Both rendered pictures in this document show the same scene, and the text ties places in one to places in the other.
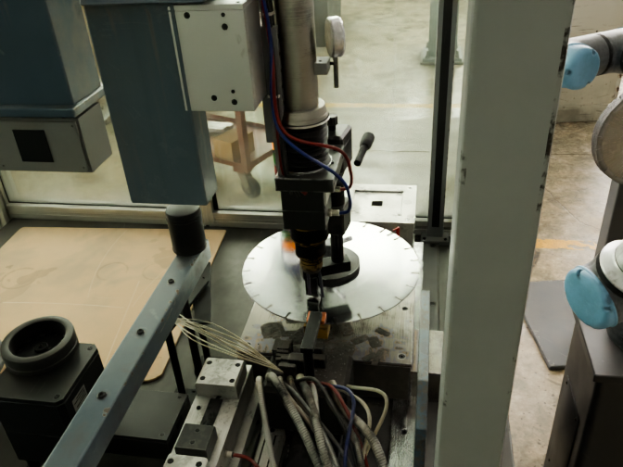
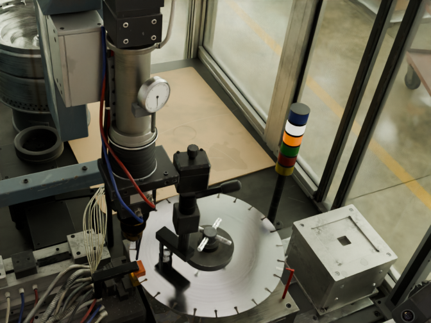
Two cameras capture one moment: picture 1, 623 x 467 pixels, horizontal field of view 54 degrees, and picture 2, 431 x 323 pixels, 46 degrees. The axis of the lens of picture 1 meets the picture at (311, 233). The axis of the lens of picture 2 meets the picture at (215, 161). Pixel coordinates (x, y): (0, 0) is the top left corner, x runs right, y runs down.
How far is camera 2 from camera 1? 0.74 m
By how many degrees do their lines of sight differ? 39
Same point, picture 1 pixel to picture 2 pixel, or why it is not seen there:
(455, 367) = not seen: outside the picture
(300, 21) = (120, 67)
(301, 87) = (118, 113)
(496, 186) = not seen: outside the picture
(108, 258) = (194, 123)
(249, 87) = (63, 90)
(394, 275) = (223, 296)
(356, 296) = (180, 281)
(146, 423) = (43, 231)
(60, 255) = (180, 100)
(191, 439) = (20, 259)
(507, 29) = not seen: outside the picture
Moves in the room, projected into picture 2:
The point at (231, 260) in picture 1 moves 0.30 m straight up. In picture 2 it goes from (245, 187) to (261, 106)
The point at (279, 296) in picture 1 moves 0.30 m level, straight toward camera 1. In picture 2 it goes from (151, 234) to (18, 309)
